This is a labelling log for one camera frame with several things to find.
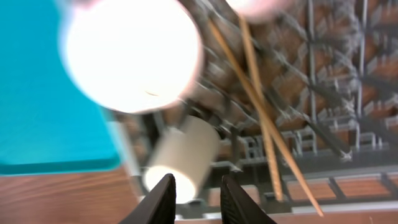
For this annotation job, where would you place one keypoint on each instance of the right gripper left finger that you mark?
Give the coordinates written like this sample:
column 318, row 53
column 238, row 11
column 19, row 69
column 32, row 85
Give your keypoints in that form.
column 158, row 206

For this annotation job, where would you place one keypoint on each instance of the wooden chopstick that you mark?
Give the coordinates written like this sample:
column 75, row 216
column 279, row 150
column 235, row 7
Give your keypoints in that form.
column 256, row 82
column 260, row 107

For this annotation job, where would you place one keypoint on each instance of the teal serving tray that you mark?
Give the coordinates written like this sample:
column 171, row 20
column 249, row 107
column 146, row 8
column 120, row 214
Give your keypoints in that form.
column 47, row 125

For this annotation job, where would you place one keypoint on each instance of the white cup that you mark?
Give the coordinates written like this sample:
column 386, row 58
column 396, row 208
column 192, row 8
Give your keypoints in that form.
column 187, row 153

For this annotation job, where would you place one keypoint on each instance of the large white plate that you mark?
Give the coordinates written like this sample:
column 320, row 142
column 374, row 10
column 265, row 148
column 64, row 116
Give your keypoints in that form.
column 258, row 11

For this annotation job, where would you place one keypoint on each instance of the grey dishwasher rack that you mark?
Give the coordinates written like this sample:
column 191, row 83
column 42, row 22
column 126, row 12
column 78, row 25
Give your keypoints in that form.
column 330, row 83

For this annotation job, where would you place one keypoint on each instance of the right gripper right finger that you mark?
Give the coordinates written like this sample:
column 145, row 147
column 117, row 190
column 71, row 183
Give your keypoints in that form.
column 237, row 207

